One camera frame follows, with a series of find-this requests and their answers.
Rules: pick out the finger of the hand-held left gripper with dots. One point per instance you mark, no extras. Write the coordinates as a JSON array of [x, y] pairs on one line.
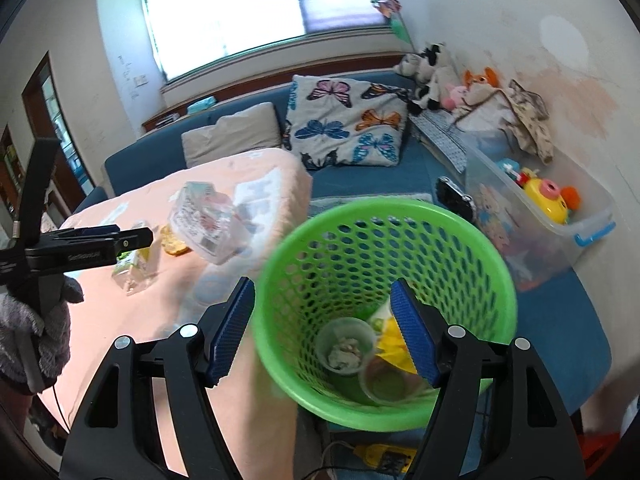
[[95, 252], [90, 231]]

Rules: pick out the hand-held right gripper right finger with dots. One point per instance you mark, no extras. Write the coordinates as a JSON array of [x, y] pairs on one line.
[[412, 330]]

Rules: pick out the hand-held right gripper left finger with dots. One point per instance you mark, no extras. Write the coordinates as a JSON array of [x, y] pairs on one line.
[[230, 330]]

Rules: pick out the yellow snack packet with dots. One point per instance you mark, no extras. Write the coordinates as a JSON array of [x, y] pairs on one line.
[[390, 347]]

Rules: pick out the white paper cup green leaf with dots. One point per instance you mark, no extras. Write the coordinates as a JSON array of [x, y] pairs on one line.
[[330, 337]]

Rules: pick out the clear jar berry label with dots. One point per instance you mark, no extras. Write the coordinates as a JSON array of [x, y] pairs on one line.
[[205, 225]]

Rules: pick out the green plastic mesh basket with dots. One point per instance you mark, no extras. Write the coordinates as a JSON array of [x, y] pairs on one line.
[[320, 260]]

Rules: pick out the person's left hand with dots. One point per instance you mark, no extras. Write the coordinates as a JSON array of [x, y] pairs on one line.
[[59, 335]]

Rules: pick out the wooden shelf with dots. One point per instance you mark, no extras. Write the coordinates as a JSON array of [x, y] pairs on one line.
[[10, 160]]

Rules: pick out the yellow orange wrapper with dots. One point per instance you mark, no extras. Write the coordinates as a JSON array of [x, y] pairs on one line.
[[175, 245]]

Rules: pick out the yellow power strip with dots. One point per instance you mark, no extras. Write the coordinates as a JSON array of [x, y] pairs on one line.
[[382, 457]]

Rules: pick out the flat black box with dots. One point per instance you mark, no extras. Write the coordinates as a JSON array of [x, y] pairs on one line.
[[166, 120]]

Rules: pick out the clear plastic storage box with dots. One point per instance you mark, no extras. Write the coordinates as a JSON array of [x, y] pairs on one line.
[[510, 230]]

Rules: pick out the blue sofa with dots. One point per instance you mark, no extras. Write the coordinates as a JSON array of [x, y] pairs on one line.
[[360, 180]]

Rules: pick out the teal tissue pack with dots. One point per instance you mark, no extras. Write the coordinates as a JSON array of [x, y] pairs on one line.
[[201, 104]]

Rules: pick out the beige pillow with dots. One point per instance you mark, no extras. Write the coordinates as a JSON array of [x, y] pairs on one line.
[[230, 132]]

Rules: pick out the yellow duck toy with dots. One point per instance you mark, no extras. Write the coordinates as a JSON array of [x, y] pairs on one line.
[[545, 200]]

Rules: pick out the grey patterned cloth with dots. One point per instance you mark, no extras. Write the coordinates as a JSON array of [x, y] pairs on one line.
[[442, 137]]

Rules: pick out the orange toy ball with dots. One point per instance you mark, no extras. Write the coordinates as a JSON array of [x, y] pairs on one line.
[[571, 197]]

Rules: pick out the butterfly print pillow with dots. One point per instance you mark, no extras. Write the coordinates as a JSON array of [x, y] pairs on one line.
[[345, 120]]

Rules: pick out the red plastic object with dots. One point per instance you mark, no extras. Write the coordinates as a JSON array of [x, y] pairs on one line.
[[600, 452]]

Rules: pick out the pink plush toy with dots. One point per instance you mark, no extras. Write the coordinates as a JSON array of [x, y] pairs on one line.
[[454, 96]]

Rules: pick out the beige printed cloth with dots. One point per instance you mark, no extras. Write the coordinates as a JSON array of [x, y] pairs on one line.
[[530, 120]]

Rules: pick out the orange fox plush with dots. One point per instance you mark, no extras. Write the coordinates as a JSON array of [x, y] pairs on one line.
[[480, 79]]

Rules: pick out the black white cow plush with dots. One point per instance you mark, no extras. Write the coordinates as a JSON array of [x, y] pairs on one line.
[[432, 70]]

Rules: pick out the large window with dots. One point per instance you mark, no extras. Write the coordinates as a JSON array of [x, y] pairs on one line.
[[240, 5]]

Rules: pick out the colourful pinwheel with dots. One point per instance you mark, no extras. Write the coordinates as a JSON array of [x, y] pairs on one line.
[[390, 5]]

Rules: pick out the dark wooden door frame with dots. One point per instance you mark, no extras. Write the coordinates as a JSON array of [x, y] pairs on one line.
[[35, 90]]

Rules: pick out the black toy camera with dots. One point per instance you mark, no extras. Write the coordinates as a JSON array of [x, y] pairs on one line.
[[452, 197]]

